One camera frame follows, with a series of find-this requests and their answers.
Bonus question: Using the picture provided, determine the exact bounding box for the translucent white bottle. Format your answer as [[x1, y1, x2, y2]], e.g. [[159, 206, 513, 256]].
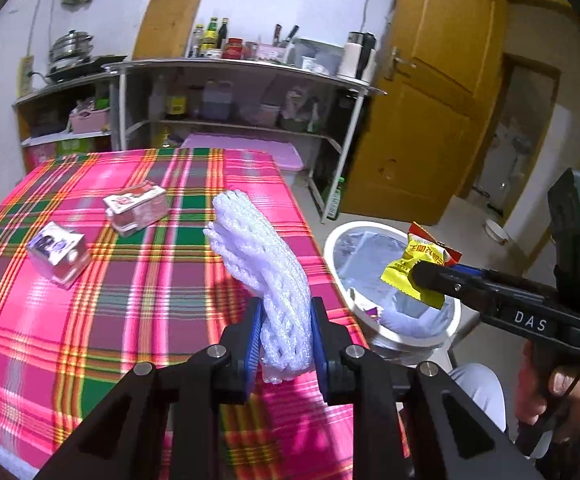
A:
[[149, 77, 167, 118]]

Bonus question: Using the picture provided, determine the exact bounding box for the pink plaid tablecloth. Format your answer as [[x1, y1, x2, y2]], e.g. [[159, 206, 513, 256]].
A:
[[0, 147, 411, 480]]

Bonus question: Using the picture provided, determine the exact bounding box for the yellow power strip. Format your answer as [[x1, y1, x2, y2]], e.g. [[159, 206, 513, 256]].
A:
[[17, 57, 35, 98]]

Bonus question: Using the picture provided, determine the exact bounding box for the large white foam fruit net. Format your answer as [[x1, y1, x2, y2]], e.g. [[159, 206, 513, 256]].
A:
[[202, 190, 318, 387]]

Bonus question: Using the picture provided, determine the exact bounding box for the white trash bin with liner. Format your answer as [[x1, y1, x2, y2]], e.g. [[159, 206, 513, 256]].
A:
[[322, 221, 463, 366]]

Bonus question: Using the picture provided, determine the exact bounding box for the bowl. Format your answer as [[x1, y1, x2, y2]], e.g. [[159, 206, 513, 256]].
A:
[[485, 219, 510, 245]]

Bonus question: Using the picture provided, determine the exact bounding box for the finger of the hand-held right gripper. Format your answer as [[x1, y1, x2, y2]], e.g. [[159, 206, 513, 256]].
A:
[[452, 261, 553, 291], [411, 259, 556, 315]]

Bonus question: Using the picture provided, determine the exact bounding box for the wooden door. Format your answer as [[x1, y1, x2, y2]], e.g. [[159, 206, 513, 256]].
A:
[[340, 0, 508, 226]]

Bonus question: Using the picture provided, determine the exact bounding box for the pink storage box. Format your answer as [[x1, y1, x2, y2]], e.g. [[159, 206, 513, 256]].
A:
[[179, 132, 305, 187]]

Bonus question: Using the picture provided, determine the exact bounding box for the metal kitchen shelf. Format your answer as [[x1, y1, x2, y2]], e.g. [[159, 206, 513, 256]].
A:
[[102, 57, 388, 223]]

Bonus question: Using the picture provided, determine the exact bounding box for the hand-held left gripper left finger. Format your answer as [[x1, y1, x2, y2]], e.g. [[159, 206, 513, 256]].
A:
[[35, 298, 264, 480]]

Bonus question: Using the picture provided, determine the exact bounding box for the person's right hand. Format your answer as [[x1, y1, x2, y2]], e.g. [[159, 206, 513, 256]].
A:
[[515, 354, 580, 444]]

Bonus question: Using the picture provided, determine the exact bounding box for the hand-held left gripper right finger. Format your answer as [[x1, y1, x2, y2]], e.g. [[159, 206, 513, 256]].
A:
[[310, 297, 543, 480]]

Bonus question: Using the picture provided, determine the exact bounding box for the red and white carton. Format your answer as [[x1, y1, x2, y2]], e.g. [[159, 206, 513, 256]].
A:
[[102, 182, 168, 235]]

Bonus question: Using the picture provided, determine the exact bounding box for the clear plastic container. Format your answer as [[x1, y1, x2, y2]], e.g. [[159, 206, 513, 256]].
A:
[[290, 37, 346, 73]]

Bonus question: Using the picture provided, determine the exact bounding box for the steel steamer pot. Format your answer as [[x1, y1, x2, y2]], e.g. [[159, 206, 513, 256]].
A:
[[49, 30, 94, 63]]

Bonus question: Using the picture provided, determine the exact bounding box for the green glass bottle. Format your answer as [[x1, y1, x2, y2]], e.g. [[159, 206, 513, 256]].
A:
[[204, 16, 221, 59]]

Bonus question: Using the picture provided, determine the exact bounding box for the dark bottle with yellow label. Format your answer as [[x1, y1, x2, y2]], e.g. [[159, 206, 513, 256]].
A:
[[165, 80, 187, 121]]

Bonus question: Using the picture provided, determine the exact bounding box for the wooden cutting board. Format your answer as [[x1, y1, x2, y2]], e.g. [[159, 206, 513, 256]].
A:
[[132, 0, 202, 61]]

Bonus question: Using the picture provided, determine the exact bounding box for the purple and white carton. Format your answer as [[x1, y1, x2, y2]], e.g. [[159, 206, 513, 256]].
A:
[[26, 221, 93, 290]]

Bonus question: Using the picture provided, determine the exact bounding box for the yellow snack packet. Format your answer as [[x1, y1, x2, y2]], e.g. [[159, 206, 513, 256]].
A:
[[380, 221, 463, 310]]

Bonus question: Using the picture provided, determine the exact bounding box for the black stove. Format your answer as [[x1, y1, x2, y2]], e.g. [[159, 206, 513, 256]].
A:
[[45, 55, 128, 83]]

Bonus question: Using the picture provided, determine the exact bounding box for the person's grey trouser leg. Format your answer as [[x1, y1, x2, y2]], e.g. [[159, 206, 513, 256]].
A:
[[447, 362, 508, 433]]

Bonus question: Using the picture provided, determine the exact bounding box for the white and black thermos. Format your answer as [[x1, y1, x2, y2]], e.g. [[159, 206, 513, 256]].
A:
[[337, 31, 377, 81]]

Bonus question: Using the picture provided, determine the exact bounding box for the wooden shelf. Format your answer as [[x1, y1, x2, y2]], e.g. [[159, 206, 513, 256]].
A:
[[12, 72, 121, 173]]

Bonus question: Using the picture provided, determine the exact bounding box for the pink basket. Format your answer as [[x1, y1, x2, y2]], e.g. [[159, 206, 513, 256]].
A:
[[67, 107, 112, 135]]

